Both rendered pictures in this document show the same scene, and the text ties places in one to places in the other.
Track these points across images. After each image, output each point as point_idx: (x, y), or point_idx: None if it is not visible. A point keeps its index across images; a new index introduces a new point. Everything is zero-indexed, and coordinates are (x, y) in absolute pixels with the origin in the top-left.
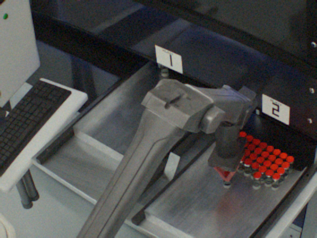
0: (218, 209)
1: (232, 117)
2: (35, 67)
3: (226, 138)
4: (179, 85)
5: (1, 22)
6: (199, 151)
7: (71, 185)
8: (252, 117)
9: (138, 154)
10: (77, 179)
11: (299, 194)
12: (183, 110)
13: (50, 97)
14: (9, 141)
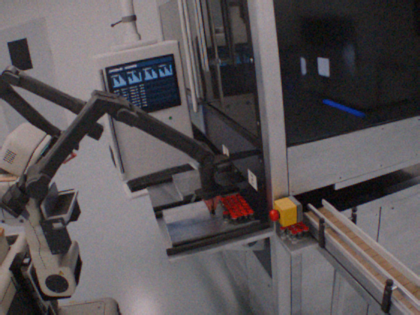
0: (197, 224)
1: (187, 151)
2: (191, 158)
3: (201, 176)
4: (120, 97)
5: (167, 120)
6: None
7: (149, 196)
8: (258, 194)
9: (79, 115)
10: (154, 195)
11: (246, 235)
12: (98, 97)
13: (184, 170)
14: (149, 180)
